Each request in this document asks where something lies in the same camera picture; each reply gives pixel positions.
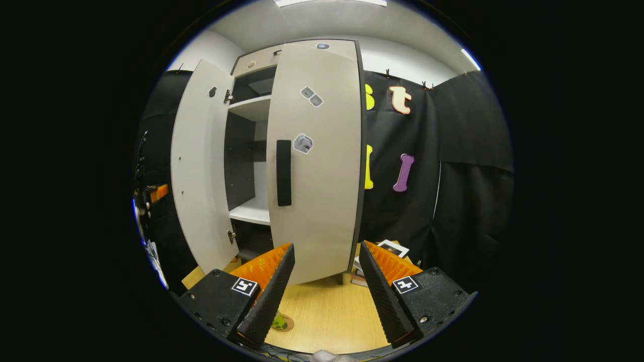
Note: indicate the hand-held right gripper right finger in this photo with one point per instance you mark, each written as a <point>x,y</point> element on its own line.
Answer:
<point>382,296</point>

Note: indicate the white cabinet shelf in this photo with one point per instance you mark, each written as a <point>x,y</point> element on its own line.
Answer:
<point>251,106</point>
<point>251,212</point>

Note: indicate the black backdrop cloth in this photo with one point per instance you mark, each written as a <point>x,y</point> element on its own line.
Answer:
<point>468,211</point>

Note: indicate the grey cover book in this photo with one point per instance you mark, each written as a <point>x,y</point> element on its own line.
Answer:
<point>395,248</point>

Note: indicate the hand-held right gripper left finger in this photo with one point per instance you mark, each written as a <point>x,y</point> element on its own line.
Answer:
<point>269,299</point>

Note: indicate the brown cover book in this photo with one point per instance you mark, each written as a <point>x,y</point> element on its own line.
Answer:
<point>359,279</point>

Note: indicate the light grey cabinet drawer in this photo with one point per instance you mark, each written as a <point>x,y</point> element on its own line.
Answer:
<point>261,58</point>

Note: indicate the grey cabinet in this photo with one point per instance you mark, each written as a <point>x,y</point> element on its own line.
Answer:
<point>241,161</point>

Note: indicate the metal door hinge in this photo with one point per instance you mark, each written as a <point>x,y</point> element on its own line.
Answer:
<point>228,95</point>
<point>232,235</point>

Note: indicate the light grey cabinet door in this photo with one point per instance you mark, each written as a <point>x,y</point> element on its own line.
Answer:
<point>322,211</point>
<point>201,166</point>

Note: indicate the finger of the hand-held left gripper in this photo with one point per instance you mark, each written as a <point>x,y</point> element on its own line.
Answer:
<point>160,192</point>

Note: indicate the green label plastic bottle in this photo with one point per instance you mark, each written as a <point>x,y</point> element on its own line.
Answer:
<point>279,322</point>

